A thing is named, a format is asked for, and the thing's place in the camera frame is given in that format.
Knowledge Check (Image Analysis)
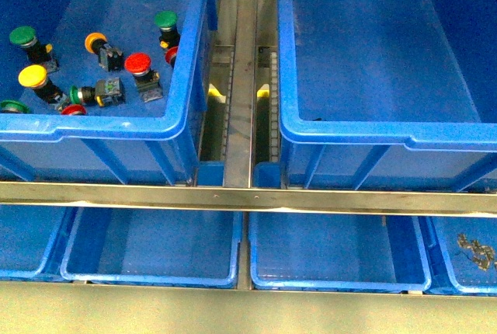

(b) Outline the green mushroom button top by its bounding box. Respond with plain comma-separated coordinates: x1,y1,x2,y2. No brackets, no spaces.
154,10,181,50

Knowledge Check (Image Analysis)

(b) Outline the lower blue bin with clips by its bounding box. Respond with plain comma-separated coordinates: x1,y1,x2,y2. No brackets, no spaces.
419,217,496,297

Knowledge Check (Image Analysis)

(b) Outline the blue middle empty bin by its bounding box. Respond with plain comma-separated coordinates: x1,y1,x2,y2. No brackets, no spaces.
277,0,496,192

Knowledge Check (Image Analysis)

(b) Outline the green mushroom button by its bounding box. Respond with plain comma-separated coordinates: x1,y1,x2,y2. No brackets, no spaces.
9,26,59,73
154,10,181,50

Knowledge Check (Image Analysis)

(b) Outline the metal divider rail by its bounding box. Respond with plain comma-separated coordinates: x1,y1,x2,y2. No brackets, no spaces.
224,0,258,189

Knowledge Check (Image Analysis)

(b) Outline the pile of small metal clips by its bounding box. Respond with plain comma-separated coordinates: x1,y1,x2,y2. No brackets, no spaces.
457,233,496,272

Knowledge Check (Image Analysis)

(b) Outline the metal front shelf rail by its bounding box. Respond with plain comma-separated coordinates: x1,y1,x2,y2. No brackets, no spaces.
1,182,496,217

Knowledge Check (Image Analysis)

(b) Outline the green mushroom button far left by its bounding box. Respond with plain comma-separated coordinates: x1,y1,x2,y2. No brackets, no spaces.
9,26,59,73

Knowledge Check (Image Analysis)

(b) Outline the blue source bin with buttons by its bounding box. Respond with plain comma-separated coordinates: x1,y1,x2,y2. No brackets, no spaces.
1,0,217,185

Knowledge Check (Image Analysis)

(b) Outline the red button front edge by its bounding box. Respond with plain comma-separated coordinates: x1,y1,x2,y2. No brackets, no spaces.
61,104,87,116

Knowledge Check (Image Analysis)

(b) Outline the yellow mushroom push button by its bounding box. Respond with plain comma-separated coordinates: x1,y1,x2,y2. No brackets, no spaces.
18,64,71,113

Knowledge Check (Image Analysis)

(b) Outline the green flat push button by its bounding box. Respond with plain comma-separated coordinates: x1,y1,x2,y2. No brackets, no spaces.
69,78,125,108

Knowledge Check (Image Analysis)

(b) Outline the orange push button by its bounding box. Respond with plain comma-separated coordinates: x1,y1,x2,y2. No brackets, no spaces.
85,32,124,72

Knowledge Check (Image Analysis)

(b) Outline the green button front corner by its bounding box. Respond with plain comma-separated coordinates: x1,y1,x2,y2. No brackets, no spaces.
1,100,31,114

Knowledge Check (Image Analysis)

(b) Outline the lower blue bin far left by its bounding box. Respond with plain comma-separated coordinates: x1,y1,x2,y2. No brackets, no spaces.
1,205,77,283

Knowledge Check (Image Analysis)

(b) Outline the red button at wall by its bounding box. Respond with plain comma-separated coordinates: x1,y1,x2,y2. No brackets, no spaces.
165,46,179,68

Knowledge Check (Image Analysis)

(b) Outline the red mushroom push button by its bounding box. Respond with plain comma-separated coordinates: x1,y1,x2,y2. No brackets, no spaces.
124,52,163,103

